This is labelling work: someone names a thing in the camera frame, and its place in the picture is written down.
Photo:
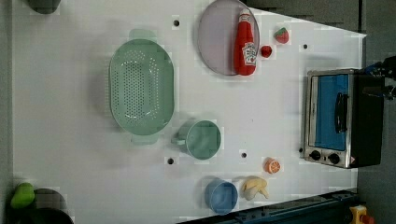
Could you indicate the grey round plate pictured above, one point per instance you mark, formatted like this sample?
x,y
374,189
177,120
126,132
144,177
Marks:
x,y
217,31

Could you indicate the toy orange slice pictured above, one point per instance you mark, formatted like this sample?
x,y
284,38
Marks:
x,y
272,166

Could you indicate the yellow red emergency button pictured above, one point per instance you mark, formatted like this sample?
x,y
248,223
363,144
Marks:
x,y
360,216

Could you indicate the green toy pear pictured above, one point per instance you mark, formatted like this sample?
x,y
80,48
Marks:
x,y
23,196

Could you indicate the red felt ketchup bottle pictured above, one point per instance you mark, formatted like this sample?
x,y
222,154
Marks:
x,y
244,51

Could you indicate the blue cup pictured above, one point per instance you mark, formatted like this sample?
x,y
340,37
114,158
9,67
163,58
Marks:
x,y
221,196

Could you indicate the black round cup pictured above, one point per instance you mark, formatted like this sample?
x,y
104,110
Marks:
x,y
48,207

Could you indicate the green oval colander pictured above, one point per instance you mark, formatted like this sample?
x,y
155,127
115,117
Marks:
x,y
141,84

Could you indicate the dark grey cup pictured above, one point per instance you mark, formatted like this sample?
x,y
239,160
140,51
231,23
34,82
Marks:
x,y
44,6

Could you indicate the toy strawberry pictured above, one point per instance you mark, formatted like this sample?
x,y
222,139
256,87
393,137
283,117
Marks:
x,y
282,36

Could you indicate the green mug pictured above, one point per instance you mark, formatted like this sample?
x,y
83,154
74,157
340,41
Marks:
x,y
200,138

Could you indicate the silver black toaster oven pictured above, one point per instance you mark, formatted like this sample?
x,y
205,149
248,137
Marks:
x,y
343,122

